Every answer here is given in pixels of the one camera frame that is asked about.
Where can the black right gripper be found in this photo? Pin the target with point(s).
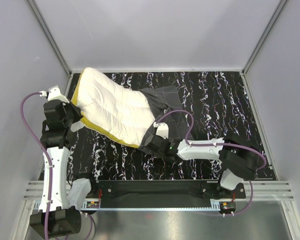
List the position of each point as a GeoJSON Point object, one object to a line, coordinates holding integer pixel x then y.
{"type": "Point", "coordinates": [162, 139]}

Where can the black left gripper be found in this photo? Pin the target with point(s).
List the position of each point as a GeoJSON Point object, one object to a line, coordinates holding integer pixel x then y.
{"type": "Point", "coordinates": [76, 111]}

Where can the grey checked pillowcase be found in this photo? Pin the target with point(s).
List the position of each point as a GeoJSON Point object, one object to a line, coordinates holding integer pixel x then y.
{"type": "Point", "coordinates": [165, 105]}

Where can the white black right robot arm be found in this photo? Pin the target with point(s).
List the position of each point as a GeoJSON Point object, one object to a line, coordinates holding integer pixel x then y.
{"type": "Point", "coordinates": [240, 160]}

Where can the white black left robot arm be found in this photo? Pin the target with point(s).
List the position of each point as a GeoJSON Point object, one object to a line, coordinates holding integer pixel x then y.
{"type": "Point", "coordinates": [59, 212]}

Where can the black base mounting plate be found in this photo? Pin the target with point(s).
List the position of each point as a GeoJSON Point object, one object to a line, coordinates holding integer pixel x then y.
{"type": "Point", "coordinates": [195, 188]}

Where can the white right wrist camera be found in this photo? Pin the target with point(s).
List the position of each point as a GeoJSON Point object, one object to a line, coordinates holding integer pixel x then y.
{"type": "Point", "coordinates": [161, 129]}

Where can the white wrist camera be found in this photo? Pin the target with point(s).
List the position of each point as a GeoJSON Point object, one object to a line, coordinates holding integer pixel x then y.
{"type": "Point", "coordinates": [54, 93]}
{"type": "Point", "coordinates": [161, 129]}

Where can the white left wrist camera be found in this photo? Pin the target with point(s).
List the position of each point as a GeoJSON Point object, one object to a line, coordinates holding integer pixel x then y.
{"type": "Point", "coordinates": [54, 93]}

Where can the aluminium frame post left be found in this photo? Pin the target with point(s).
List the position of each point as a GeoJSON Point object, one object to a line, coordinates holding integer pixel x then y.
{"type": "Point", "coordinates": [46, 31]}

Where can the aluminium frame post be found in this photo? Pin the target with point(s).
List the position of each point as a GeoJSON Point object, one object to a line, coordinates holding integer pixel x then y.
{"type": "Point", "coordinates": [270, 25]}
{"type": "Point", "coordinates": [46, 31]}

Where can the aluminium slotted rail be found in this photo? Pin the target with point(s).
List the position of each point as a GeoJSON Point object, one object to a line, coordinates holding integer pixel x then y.
{"type": "Point", "coordinates": [90, 204]}

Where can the aluminium frame post right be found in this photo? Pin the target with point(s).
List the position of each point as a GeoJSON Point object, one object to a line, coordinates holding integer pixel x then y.
{"type": "Point", "coordinates": [270, 25]}

